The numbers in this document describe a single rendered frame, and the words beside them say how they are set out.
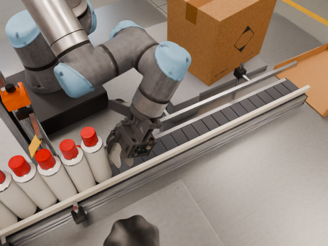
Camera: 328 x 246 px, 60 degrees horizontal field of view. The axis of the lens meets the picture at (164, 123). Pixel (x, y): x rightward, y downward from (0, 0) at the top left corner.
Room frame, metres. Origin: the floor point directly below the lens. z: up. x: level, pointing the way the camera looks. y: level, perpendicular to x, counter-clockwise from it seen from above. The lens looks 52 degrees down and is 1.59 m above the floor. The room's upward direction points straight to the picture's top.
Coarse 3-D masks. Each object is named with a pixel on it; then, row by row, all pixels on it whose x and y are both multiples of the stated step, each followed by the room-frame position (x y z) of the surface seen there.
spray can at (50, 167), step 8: (40, 152) 0.32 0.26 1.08; (48, 152) 0.32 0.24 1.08; (40, 160) 0.30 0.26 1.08; (48, 160) 0.31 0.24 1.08; (56, 160) 0.32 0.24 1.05; (40, 168) 0.30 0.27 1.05; (48, 168) 0.30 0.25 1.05; (56, 168) 0.31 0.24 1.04; (64, 168) 0.32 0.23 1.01; (48, 176) 0.29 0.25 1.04; (56, 176) 0.30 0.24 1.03; (64, 176) 0.31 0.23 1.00; (48, 184) 0.29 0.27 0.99; (56, 184) 0.29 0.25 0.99; (64, 184) 0.30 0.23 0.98; (72, 184) 0.32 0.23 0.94; (56, 192) 0.29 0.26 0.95; (64, 192) 0.29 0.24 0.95; (72, 192) 0.31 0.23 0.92
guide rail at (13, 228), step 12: (288, 96) 0.64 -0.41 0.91; (264, 108) 0.59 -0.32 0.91; (240, 120) 0.54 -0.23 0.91; (216, 132) 0.50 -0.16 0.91; (192, 144) 0.46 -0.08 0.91; (168, 156) 0.42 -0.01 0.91; (132, 168) 0.38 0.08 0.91; (144, 168) 0.38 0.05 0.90; (108, 180) 0.34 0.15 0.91; (120, 180) 0.35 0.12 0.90; (84, 192) 0.31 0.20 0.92; (96, 192) 0.32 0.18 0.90; (60, 204) 0.28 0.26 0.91; (72, 204) 0.28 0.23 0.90; (36, 216) 0.25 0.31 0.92; (12, 228) 0.22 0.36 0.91
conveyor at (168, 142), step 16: (288, 80) 0.76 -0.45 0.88; (256, 96) 0.68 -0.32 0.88; (272, 96) 0.68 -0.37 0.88; (224, 112) 0.60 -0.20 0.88; (240, 112) 0.60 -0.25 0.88; (192, 128) 0.54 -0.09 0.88; (208, 128) 0.54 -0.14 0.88; (160, 144) 0.48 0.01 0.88; (176, 144) 0.48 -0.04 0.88; (144, 160) 0.42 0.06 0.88; (112, 176) 0.37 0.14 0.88; (64, 208) 0.28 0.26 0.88; (32, 224) 0.24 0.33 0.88
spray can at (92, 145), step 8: (88, 128) 0.38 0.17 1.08; (88, 136) 0.36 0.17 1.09; (96, 136) 0.37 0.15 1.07; (88, 144) 0.36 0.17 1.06; (96, 144) 0.37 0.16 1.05; (88, 152) 0.35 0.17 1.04; (96, 152) 0.35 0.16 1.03; (104, 152) 0.37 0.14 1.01; (88, 160) 0.35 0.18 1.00; (96, 160) 0.35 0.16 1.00; (104, 160) 0.36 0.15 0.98; (96, 168) 0.35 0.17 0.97; (104, 168) 0.36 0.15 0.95; (96, 176) 0.35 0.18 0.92; (104, 176) 0.35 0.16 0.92
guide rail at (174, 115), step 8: (288, 64) 0.75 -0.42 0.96; (296, 64) 0.76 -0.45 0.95; (272, 72) 0.71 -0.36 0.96; (280, 72) 0.72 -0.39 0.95; (256, 80) 0.67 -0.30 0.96; (232, 88) 0.63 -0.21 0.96; (240, 88) 0.64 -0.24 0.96; (216, 96) 0.60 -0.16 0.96; (224, 96) 0.61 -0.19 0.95; (200, 104) 0.57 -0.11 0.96; (176, 112) 0.54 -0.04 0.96; (184, 112) 0.54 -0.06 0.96; (160, 120) 0.51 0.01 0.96; (168, 120) 0.51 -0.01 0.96; (104, 144) 0.42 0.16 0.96
